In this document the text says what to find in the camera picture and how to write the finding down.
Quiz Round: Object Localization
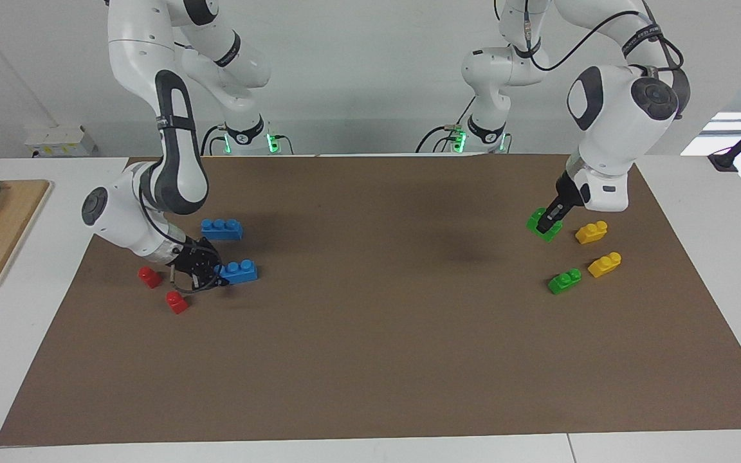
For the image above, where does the green two-stud toy brick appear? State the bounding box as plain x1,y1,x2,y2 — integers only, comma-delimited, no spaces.
548,268,583,296
526,207,564,243

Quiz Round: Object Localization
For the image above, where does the blue three-stud toy brick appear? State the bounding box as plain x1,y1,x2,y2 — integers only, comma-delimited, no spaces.
201,219,244,241
215,259,259,285

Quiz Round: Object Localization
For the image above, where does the yellow two-stud toy brick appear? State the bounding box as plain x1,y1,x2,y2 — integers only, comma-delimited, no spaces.
587,251,623,278
575,221,609,245

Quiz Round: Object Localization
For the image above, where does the brown table mat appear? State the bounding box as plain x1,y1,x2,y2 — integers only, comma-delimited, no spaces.
0,154,741,446

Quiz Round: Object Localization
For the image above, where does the wooden cutting board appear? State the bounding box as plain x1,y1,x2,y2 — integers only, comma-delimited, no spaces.
0,179,53,298

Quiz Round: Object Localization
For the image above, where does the black right base cable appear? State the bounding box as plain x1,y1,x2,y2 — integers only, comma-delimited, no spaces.
199,125,227,156

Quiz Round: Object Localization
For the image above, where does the black base cable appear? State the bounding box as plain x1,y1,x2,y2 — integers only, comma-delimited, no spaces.
199,125,227,156
415,96,475,154

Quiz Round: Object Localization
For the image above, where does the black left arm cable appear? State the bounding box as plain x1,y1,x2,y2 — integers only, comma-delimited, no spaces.
522,0,686,73

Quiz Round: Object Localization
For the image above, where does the black left base cable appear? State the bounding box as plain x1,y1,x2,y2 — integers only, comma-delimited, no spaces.
415,96,475,154

